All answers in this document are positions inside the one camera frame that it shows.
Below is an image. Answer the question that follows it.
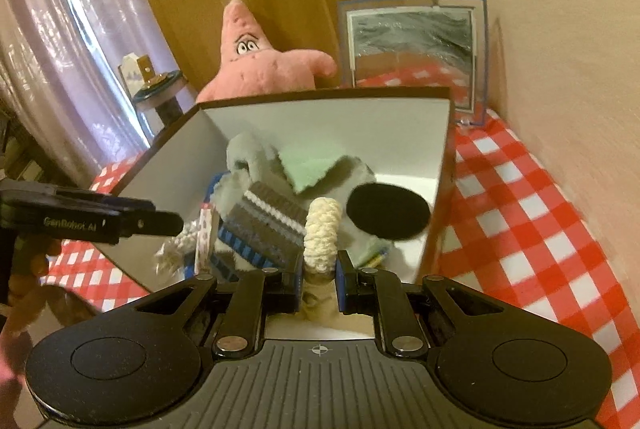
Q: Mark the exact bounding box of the grey fleece cloth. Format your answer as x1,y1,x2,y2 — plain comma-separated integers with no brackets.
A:
220,132,283,215

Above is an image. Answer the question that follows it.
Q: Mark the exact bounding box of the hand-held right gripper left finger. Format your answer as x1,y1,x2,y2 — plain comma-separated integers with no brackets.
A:
132,254,306,360

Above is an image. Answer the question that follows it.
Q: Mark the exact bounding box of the green cloth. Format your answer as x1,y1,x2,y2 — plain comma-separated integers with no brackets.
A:
277,144,361,197

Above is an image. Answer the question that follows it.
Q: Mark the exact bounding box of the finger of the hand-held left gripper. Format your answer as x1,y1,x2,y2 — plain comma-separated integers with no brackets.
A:
117,210,184,238
55,188,157,214

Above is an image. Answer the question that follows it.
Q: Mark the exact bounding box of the pink white small packet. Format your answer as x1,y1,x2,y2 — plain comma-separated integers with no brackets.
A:
197,203,217,277

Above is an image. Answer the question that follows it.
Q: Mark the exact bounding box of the pale purple curtain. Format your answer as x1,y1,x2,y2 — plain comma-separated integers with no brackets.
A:
0,0,201,190

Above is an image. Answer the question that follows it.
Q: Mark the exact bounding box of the person's left hand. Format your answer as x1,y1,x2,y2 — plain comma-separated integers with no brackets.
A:
7,251,56,310

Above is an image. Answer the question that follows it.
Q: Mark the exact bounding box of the pink starfish plush toy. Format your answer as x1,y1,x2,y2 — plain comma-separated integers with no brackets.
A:
195,0,338,104

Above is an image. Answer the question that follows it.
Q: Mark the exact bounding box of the black cloth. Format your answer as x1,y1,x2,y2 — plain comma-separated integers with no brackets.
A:
346,182,431,241

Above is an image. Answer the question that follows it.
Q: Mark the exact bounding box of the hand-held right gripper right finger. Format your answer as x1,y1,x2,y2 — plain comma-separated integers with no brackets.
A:
336,250,506,357

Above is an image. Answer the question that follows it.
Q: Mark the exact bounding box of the brown box white inside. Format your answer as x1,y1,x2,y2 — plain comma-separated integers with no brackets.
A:
112,86,457,295

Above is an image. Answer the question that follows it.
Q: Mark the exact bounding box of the dark glass jar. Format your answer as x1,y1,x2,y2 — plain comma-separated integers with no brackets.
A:
132,71,193,127

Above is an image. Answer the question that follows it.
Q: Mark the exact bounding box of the framed picture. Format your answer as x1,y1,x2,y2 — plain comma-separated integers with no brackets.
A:
336,0,488,127

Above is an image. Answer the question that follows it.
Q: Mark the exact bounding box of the red white checked tablecloth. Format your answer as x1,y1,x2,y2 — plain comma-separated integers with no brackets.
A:
40,59,640,429

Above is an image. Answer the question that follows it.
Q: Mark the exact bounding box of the grey striped knitted cloth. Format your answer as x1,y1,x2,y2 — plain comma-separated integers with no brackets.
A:
217,181,307,280

